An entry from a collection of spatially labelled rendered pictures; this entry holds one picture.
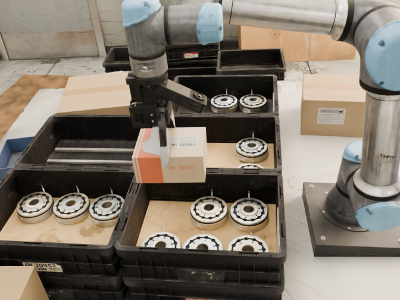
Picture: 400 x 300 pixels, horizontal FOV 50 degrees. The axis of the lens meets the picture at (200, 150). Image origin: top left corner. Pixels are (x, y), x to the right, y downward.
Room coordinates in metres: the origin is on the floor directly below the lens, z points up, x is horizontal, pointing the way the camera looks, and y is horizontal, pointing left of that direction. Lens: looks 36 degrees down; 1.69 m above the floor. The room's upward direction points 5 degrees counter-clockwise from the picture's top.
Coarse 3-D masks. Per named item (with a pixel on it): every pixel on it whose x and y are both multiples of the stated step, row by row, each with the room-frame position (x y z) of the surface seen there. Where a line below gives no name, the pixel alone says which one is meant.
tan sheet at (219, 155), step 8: (208, 144) 1.22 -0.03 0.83; (216, 144) 1.22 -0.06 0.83; (224, 144) 1.21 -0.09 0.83; (232, 144) 1.21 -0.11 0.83; (272, 144) 1.19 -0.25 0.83; (208, 152) 1.17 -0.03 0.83; (216, 152) 1.17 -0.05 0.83; (224, 152) 1.16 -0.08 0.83; (232, 152) 1.16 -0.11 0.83; (272, 152) 1.14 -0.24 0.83; (208, 160) 1.13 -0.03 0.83; (216, 160) 1.13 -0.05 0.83; (224, 160) 1.12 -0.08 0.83; (232, 160) 1.12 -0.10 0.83; (264, 160) 1.10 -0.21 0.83; (272, 160) 1.10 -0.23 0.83
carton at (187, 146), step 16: (176, 128) 0.89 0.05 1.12; (192, 128) 0.88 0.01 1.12; (176, 144) 0.82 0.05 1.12; (192, 144) 0.81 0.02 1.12; (144, 160) 0.78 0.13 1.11; (160, 160) 0.77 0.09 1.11; (176, 160) 0.77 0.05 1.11; (192, 160) 0.77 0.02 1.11; (144, 176) 0.78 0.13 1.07; (160, 176) 0.77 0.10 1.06; (176, 176) 0.77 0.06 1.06; (192, 176) 0.77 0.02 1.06
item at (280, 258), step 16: (256, 176) 0.91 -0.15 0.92; (272, 176) 0.91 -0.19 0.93; (128, 208) 0.82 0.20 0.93; (128, 256) 0.68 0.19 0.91; (144, 256) 0.67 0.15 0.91; (160, 256) 0.67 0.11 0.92; (176, 256) 0.66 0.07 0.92; (192, 256) 0.66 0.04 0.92; (208, 256) 0.65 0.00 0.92; (224, 256) 0.64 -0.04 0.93; (240, 256) 0.64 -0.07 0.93; (256, 256) 0.63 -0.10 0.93; (272, 256) 0.63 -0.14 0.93
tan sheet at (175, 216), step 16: (160, 208) 0.92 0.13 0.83; (176, 208) 0.91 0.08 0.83; (272, 208) 0.88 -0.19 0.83; (144, 224) 0.86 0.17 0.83; (160, 224) 0.85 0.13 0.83; (176, 224) 0.85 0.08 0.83; (192, 224) 0.84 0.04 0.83; (224, 224) 0.83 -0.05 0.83; (272, 224) 0.82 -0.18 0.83; (224, 240) 0.78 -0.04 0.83; (272, 240) 0.76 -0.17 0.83
